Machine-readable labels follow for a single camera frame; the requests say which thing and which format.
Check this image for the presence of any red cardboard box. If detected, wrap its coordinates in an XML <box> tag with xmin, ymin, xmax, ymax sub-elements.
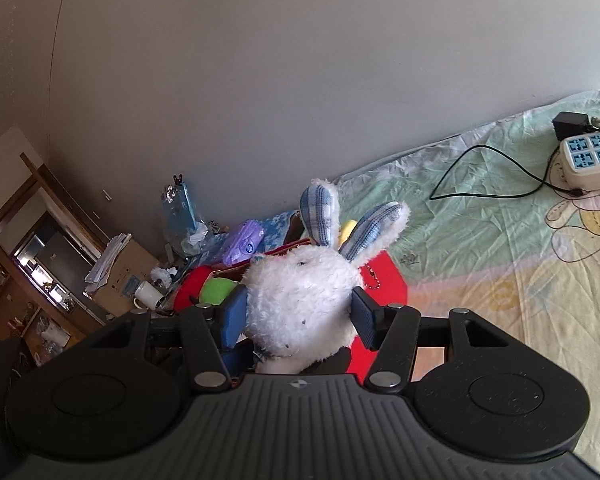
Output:
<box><xmin>172</xmin><ymin>240</ymin><xmax>411</xmax><ymax>386</ymax></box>

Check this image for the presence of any thin black cable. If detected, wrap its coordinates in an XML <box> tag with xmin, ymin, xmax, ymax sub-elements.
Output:
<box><xmin>430</xmin><ymin>145</ymin><xmax>586</xmax><ymax>201</ymax></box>

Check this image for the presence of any stack of white papers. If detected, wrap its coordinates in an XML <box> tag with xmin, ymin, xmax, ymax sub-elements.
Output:
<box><xmin>84</xmin><ymin>232</ymin><xmax>132</xmax><ymax>293</ymax></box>

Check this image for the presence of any crumpled white tissue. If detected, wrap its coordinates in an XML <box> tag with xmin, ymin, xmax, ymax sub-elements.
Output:
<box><xmin>150</xmin><ymin>265</ymin><xmax>180</xmax><ymax>286</ymax></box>

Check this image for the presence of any brown cardboard box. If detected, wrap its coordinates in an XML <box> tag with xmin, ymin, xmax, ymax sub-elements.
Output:
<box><xmin>91</xmin><ymin>242</ymin><xmax>160</xmax><ymax>313</ymax></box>

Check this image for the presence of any plush rabbit with checked ears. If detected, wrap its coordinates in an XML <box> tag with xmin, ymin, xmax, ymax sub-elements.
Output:
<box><xmin>241</xmin><ymin>177</ymin><xmax>412</xmax><ymax>375</ymax></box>

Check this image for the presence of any purple tissue pack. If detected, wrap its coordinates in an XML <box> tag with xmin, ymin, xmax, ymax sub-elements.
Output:
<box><xmin>222</xmin><ymin>219</ymin><xmax>266</xmax><ymax>267</ymax></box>

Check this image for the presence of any cream and blue power strip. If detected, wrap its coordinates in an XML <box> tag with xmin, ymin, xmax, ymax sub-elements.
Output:
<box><xmin>559</xmin><ymin>129</ymin><xmax>600</xmax><ymax>190</ymax></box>

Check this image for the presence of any blue plastic bag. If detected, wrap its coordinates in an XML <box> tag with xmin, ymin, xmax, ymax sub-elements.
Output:
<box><xmin>161</xmin><ymin>175</ymin><xmax>208</xmax><ymax>257</ymax></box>

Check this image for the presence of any black power adapter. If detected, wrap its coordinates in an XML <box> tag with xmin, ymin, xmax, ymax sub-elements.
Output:
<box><xmin>552</xmin><ymin>111</ymin><xmax>591</xmax><ymax>142</ymax></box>

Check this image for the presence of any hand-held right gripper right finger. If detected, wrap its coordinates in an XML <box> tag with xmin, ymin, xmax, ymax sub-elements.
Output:
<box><xmin>352</xmin><ymin>286</ymin><xmax>518</xmax><ymax>392</ymax></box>

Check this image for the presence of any blue patterned cloth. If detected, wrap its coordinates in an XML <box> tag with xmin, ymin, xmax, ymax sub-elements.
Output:
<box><xmin>257</xmin><ymin>210</ymin><xmax>303</xmax><ymax>253</ymax></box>

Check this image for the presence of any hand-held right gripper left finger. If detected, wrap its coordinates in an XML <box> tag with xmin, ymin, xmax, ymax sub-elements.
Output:
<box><xmin>80</xmin><ymin>284</ymin><xmax>249</xmax><ymax>394</ymax></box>

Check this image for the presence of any green hooded plush doll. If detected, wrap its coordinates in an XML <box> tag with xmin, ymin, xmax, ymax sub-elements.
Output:
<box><xmin>201</xmin><ymin>279</ymin><xmax>246</xmax><ymax>307</ymax></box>

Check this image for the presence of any wooden cabinet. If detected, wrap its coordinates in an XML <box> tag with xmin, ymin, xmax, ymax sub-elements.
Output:
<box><xmin>0</xmin><ymin>152</ymin><xmax>111</xmax><ymax>361</ymax></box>

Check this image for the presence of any white mug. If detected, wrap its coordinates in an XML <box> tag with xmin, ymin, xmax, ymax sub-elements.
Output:
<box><xmin>132</xmin><ymin>280</ymin><xmax>165</xmax><ymax>310</ymax></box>

